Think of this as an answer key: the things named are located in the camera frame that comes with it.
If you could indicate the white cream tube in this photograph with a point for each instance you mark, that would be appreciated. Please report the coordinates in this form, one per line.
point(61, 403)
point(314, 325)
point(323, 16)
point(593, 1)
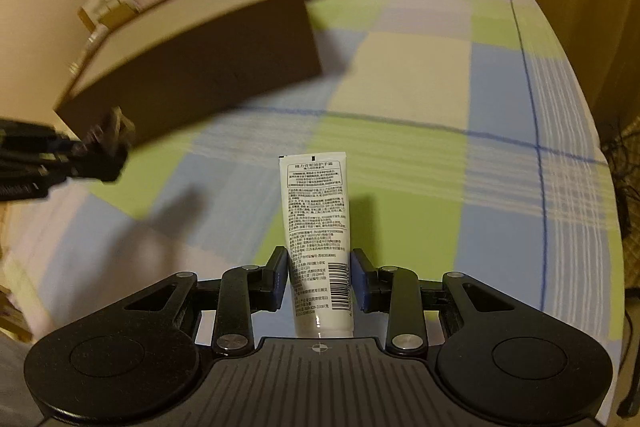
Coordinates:
point(315, 217)

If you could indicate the checked bedsheet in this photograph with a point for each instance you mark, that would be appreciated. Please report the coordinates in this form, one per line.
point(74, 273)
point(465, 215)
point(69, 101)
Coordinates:
point(425, 157)

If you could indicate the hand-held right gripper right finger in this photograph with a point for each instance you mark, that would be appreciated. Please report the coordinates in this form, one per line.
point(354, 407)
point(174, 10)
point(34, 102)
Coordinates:
point(359, 279)

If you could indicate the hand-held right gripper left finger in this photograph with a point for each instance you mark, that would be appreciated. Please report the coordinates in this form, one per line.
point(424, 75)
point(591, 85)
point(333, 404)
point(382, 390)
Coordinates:
point(275, 277)

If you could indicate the brown cardboard box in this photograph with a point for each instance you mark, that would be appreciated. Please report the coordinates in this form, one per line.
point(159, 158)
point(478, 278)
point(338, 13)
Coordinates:
point(200, 57)

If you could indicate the small tan cardboard box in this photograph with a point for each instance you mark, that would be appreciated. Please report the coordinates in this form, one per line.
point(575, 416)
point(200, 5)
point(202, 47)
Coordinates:
point(120, 14)

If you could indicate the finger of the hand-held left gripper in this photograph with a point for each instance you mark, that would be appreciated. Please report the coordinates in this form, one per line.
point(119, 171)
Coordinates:
point(95, 167)
point(60, 143)

